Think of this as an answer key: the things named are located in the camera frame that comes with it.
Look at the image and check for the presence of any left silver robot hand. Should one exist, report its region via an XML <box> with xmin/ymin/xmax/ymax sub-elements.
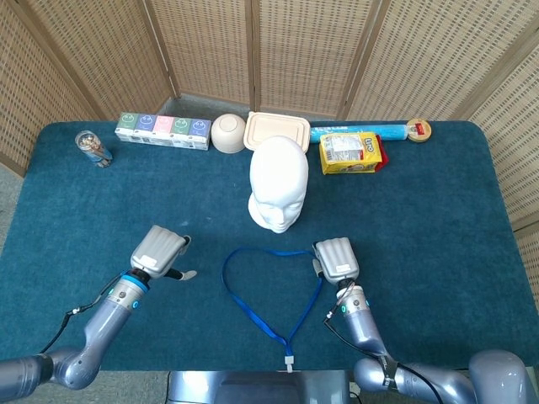
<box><xmin>129</xmin><ymin>224</ymin><xmax>198</xmax><ymax>282</ymax></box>

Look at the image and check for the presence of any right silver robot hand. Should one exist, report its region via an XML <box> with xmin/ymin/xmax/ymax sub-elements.
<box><xmin>311</xmin><ymin>237</ymin><xmax>361</xmax><ymax>282</ymax></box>

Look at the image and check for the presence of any blue lanyard ribbon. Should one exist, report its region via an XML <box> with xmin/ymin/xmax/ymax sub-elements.
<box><xmin>221</xmin><ymin>247</ymin><xmax>324</xmax><ymax>374</ymax></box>

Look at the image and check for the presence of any teal table cloth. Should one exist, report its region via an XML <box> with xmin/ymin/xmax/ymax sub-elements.
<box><xmin>0</xmin><ymin>120</ymin><xmax>532</xmax><ymax>372</ymax></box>

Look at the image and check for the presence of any white foam mannequin head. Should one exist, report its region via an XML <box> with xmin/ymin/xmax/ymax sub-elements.
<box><xmin>247</xmin><ymin>135</ymin><xmax>310</xmax><ymax>235</ymax></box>

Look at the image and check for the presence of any yellow snack bag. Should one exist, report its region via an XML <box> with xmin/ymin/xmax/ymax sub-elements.
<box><xmin>318</xmin><ymin>131</ymin><xmax>384</xmax><ymax>176</ymax></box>

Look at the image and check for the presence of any red snack packet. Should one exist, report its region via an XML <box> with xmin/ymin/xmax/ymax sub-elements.
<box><xmin>374</xmin><ymin>134</ymin><xmax>391</xmax><ymax>173</ymax></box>

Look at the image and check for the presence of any clear jar of sticks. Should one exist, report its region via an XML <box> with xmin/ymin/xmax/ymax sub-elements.
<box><xmin>74</xmin><ymin>130</ymin><xmax>114</xmax><ymax>168</ymax></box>

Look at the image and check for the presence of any pastel tissue multipack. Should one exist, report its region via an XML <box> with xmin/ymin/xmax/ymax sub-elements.
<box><xmin>115</xmin><ymin>112</ymin><xmax>212</xmax><ymax>152</ymax></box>

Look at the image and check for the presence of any light blue roll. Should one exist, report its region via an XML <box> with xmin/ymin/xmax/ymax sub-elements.
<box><xmin>310</xmin><ymin>120</ymin><xmax>408</xmax><ymax>145</ymax></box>

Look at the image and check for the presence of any beige upturned bowl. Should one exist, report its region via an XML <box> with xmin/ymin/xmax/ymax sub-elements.
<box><xmin>211</xmin><ymin>113</ymin><xmax>248</xmax><ymax>154</ymax></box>

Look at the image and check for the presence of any beige lidded food container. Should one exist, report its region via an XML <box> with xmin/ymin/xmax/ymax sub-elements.
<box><xmin>243</xmin><ymin>111</ymin><xmax>312</xmax><ymax>153</ymax></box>

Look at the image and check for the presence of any round tin with red label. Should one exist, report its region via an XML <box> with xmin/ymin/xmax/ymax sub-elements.
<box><xmin>404</xmin><ymin>118</ymin><xmax>433</xmax><ymax>144</ymax></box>

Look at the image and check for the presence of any grey robot torso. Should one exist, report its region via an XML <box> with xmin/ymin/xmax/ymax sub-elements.
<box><xmin>167</xmin><ymin>369</ymin><xmax>353</xmax><ymax>404</ymax></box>

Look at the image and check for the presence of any woven folding screen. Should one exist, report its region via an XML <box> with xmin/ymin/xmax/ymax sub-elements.
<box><xmin>0</xmin><ymin>0</ymin><xmax>539</xmax><ymax>312</ymax></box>

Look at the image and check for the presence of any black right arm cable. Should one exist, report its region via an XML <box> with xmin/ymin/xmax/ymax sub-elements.
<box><xmin>323</xmin><ymin>290</ymin><xmax>443</xmax><ymax>404</ymax></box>

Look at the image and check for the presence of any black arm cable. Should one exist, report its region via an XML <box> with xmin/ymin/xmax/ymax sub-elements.
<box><xmin>323</xmin><ymin>290</ymin><xmax>443</xmax><ymax>404</ymax></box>
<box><xmin>40</xmin><ymin>273</ymin><xmax>123</xmax><ymax>354</ymax></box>

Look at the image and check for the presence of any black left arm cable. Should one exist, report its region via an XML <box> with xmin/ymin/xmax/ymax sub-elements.
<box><xmin>40</xmin><ymin>273</ymin><xmax>123</xmax><ymax>354</ymax></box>

